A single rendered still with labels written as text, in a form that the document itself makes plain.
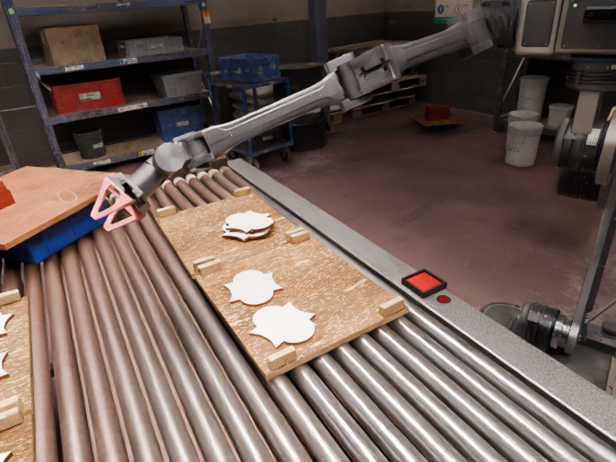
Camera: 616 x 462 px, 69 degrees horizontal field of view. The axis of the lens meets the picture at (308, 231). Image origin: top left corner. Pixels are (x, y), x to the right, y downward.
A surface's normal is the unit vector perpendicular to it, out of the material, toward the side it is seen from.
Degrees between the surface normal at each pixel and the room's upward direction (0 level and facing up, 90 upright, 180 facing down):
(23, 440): 0
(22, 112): 90
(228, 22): 90
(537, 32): 90
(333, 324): 0
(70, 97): 90
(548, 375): 0
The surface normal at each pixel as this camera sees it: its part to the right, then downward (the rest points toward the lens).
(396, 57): 0.57, -0.08
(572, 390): -0.06, -0.88
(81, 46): 0.71, 0.24
